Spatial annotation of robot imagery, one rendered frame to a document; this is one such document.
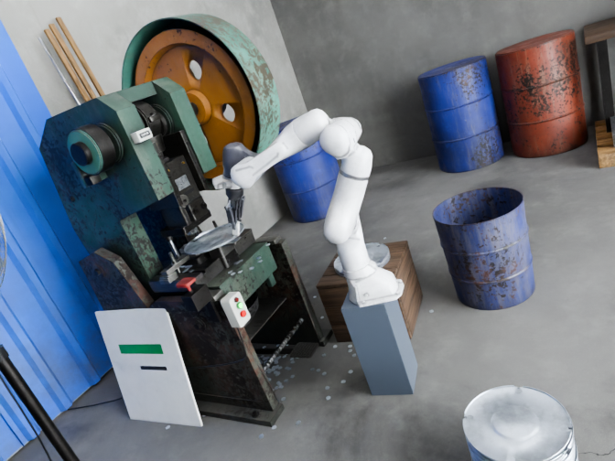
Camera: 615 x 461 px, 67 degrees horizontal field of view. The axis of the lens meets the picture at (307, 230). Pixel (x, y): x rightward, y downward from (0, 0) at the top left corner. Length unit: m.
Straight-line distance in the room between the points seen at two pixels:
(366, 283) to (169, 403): 1.19
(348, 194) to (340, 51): 3.63
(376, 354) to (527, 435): 0.68
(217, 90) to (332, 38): 3.03
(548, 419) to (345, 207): 0.90
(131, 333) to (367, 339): 1.15
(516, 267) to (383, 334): 0.78
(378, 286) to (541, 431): 0.70
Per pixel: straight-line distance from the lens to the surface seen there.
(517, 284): 2.40
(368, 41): 5.06
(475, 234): 2.21
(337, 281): 2.29
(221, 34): 2.18
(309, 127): 1.65
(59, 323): 3.10
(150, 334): 2.34
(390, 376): 2.03
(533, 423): 1.56
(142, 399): 2.61
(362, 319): 1.87
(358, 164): 1.62
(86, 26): 3.68
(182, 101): 2.16
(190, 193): 2.14
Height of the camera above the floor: 1.39
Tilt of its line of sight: 20 degrees down
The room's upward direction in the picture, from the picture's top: 20 degrees counter-clockwise
